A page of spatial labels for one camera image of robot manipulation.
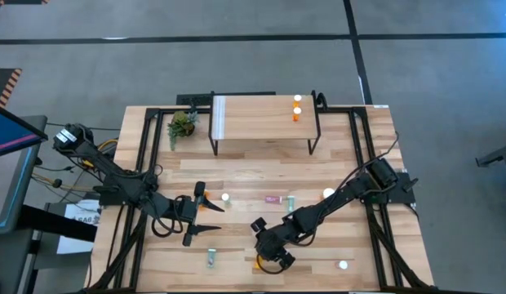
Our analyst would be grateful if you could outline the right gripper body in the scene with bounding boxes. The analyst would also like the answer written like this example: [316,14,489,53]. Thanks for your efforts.
[250,216,297,270]

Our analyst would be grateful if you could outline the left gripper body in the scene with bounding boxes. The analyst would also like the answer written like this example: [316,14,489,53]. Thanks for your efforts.
[173,181,207,247]

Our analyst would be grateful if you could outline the wooden shelf black legs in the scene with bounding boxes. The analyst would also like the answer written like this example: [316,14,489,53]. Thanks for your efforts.
[207,90,322,157]

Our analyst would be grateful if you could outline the green potted plant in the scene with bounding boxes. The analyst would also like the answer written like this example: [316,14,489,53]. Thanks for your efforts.
[166,109,200,151]

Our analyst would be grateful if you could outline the black power strip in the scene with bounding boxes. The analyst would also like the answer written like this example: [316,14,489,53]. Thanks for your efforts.
[175,92,214,106]

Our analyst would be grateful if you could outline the white printed paper sheet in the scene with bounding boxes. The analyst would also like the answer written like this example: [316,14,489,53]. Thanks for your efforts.
[55,198,102,256]

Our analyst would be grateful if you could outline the grey monitor cart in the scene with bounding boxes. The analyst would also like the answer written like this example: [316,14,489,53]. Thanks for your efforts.
[0,115,49,294]

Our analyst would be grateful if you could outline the computer monitor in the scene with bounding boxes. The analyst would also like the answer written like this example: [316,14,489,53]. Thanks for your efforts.
[0,101,49,160]

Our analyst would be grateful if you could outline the black mat hazard-striped edge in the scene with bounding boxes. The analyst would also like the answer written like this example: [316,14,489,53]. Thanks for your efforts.
[0,68,24,109]

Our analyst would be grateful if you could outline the black aluminium table frame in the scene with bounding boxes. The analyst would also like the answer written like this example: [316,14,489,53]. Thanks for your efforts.
[83,104,436,294]

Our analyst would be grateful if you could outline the yellow cable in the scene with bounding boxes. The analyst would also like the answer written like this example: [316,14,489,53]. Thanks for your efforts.
[82,138,120,169]

